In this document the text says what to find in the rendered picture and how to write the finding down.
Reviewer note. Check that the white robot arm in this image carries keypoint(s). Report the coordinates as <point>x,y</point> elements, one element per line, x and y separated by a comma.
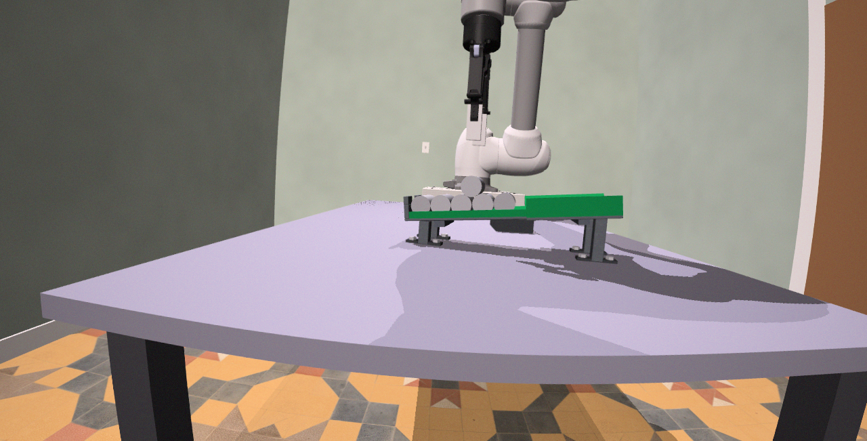
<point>521,151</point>

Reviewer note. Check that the grey cylinder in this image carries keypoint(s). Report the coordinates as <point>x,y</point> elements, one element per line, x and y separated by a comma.
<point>441,202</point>
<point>461,203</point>
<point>422,203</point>
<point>504,200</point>
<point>484,201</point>
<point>472,186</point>

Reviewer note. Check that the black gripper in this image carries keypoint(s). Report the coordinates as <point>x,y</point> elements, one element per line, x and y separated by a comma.
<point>481,36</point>

